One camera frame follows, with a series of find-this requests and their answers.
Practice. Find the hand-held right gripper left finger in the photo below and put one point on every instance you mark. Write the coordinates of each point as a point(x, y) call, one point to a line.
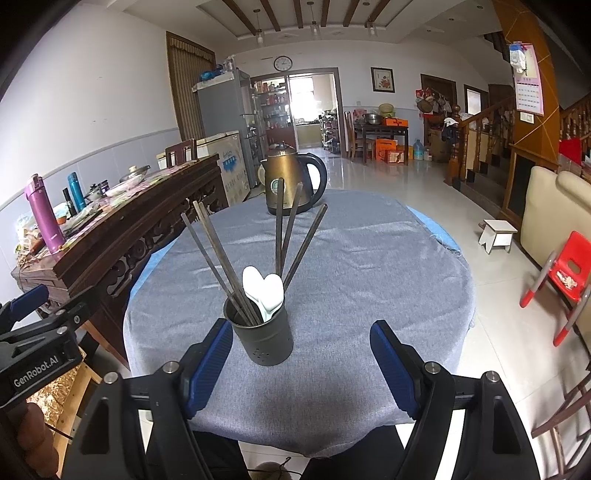
point(207, 369)

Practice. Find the dark wooden dining table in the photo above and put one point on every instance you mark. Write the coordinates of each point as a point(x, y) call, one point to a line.
point(383, 129)

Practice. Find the grey refrigerator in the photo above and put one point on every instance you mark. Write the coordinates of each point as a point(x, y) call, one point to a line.
point(221, 106)

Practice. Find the brown wooden chair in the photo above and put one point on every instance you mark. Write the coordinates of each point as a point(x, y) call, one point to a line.
point(565, 415)

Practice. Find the wooden stair railing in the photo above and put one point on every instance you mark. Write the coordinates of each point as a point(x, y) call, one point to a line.
point(480, 134)

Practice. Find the pink checkered table cover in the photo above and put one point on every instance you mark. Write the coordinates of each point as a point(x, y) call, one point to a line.
point(138, 189)

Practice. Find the metal pot with lid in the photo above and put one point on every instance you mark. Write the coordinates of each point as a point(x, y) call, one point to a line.
point(135, 173)

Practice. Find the grey metal utensil holder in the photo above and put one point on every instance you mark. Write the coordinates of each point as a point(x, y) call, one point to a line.
point(268, 337)

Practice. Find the grey tablecloth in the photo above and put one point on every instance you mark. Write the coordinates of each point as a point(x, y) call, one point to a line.
point(369, 277)

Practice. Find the orange cardboard box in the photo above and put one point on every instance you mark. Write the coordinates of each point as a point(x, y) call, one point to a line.
point(390, 151)

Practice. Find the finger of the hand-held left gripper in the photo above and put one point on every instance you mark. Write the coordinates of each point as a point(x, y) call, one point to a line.
point(27, 302)
point(74, 314)

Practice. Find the pair of grey chopsticks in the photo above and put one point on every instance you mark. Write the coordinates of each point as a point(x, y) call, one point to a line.
point(221, 254)

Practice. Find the cream leather armchair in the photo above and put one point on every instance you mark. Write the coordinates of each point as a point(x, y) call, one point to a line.
point(554, 207)

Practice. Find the pink wall calendar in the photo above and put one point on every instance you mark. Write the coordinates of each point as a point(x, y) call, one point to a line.
point(528, 87)

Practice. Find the white ceramic spoon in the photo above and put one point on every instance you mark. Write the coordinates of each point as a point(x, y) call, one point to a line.
point(251, 282)

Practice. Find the person's left hand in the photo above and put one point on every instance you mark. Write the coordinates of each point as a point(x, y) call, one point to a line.
point(41, 438)

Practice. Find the light wooden frame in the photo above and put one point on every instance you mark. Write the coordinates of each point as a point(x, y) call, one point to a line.
point(69, 392)

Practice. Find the small white stool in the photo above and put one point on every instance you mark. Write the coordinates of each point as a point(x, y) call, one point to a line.
point(498, 233)

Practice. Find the orange wooden pillar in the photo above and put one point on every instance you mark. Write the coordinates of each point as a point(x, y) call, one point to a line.
point(526, 134)

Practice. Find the carved wooden sideboard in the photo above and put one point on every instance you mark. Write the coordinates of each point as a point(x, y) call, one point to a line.
point(115, 240)

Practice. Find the dark metal chopstick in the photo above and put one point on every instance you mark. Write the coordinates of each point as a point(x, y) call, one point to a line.
point(292, 226)
point(307, 244)
point(207, 258)
point(278, 221)

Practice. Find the red child chair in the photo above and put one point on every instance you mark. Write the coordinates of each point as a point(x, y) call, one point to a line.
point(570, 272)

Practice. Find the white chest freezer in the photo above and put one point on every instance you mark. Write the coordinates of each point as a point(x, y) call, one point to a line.
point(231, 166)

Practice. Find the purple thermos bottle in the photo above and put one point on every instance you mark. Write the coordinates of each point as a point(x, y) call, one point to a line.
point(44, 217)

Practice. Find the blue thermos bottle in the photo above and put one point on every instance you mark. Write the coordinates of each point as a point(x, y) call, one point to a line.
point(76, 191)

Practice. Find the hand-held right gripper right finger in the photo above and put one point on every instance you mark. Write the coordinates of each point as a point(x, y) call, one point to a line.
point(392, 369)

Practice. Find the bronze electric kettle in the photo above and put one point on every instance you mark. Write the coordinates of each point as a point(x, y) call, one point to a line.
point(286, 184)

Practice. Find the white plastic spoon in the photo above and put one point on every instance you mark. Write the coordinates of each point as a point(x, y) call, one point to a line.
point(274, 290)

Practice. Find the glass shelf cabinet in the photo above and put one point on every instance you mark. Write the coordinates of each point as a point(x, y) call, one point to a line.
point(272, 110)

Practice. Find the blue under cloth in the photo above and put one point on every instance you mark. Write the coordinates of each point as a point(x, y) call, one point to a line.
point(147, 272)

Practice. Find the blue water jug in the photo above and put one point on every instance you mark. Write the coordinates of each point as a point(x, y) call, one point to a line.
point(418, 150)

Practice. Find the framed wall picture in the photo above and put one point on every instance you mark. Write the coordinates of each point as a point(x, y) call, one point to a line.
point(382, 80)

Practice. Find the round wall clock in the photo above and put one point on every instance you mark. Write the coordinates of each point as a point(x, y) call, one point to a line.
point(283, 63)

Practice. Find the dark wooden chair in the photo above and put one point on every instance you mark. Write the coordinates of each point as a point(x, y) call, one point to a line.
point(181, 152)

